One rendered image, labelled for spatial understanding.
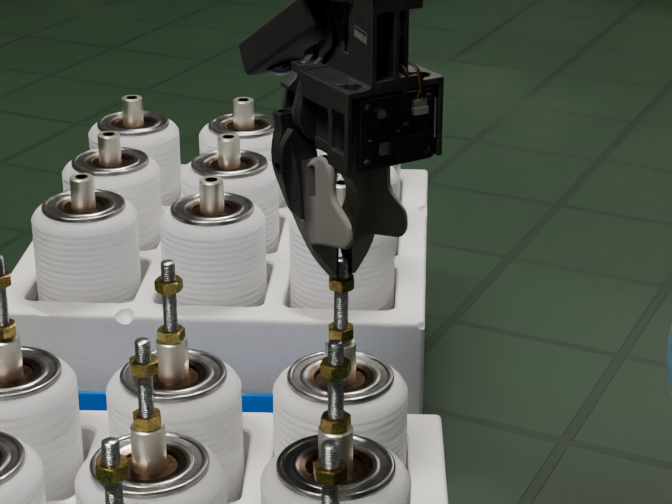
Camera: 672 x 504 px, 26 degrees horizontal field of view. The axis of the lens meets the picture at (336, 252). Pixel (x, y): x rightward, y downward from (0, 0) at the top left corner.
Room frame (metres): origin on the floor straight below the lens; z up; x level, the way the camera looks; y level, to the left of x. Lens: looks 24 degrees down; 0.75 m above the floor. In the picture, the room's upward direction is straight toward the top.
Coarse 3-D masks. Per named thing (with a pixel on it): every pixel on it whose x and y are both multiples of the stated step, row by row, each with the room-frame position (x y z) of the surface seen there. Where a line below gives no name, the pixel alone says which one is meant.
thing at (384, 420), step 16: (288, 368) 0.92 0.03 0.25; (400, 384) 0.90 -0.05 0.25; (288, 400) 0.88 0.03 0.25; (304, 400) 0.88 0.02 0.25; (384, 400) 0.88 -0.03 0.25; (400, 400) 0.89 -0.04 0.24; (288, 416) 0.88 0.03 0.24; (304, 416) 0.87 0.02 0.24; (320, 416) 0.86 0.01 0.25; (352, 416) 0.86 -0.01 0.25; (368, 416) 0.86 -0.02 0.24; (384, 416) 0.87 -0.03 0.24; (400, 416) 0.89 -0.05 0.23; (288, 432) 0.88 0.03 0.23; (304, 432) 0.87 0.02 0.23; (368, 432) 0.86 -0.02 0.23; (384, 432) 0.87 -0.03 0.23; (400, 432) 0.89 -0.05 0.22; (400, 448) 0.88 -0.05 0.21
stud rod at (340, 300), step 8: (344, 264) 0.90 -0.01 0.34; (344, 272) 0.90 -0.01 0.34; (336, 296) 0.90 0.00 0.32; (344, 296) 0.90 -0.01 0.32; (336, 304) 0.90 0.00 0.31; (344, 304) 0.90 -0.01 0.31; (336, 312) 0.90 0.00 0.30; (344, 312) 0.90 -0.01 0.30; (336, 320) 0.90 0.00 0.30; (344, 320) 0.90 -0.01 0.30; (336, 328) 0.90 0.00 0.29; (344, 328) 0.90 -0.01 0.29
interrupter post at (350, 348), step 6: (348, 342) 0.90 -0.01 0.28; (354, 342) 0.90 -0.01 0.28; (348, 348) 0.90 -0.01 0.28; (354, 348) 0.90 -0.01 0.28; (348, 354) 0.90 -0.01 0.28; (354, 354) 0.90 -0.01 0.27; (354, 360) 0.90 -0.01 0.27; (354, 366) 0.90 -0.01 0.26; (354, 372) 0.90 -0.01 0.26; (348, 378) 0.90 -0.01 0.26; (354, 378) 0.90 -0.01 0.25; (348, 384) 0.90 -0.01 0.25
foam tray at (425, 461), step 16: (80, 416) 0.98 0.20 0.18; (96, 416) 0.98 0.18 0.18; (256, 416) 0.98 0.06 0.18; (272, 416) 0.98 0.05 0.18; (416, 416) 0.98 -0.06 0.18; (432, 416) 0.98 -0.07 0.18; (96, 432) 0.95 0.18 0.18; (256, 432) 0.95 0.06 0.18; (272, 432) 0.95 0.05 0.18; (416, 432) 0.95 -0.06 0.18; (432, 432) 0.95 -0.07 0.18; (96, 448) 0.93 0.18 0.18; (256, 448) 0.93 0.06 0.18; (272, 448) 0.93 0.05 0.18; (416, 448) 0.93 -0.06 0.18; (432, 448) 0.93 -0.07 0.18; (256, 464) 0.91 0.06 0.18; (416, 464) 0.91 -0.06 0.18; (432, 464) 0.91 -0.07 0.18; (256, 480) 0.89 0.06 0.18; (416, 480) 0.89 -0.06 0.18; (432, 480) 0.89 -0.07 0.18; (256, 496) 0.87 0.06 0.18; (416, 496) 0.87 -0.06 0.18; (432, 496) 0.87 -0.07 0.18
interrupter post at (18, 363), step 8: (16, 336) 0.91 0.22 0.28; (0, 344) 0.90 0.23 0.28; (8, 344) 0.90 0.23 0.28; (16, 344) 0.91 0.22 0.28; (0, 352) 0.90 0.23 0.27; (8, 352) 0.90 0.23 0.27; (16, 352) 0.91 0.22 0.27; (0, 360) 0.90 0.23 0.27; (8, 360) 0.90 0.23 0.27; (16, 360) 0.91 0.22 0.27; (0, 368) 0.90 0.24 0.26; (8, 368) 0.90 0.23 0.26; (16, 368) 0.91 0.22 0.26; (0, 376) 0.90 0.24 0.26; (8, 376) 0.90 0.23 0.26; (16, 376) 0.91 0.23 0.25
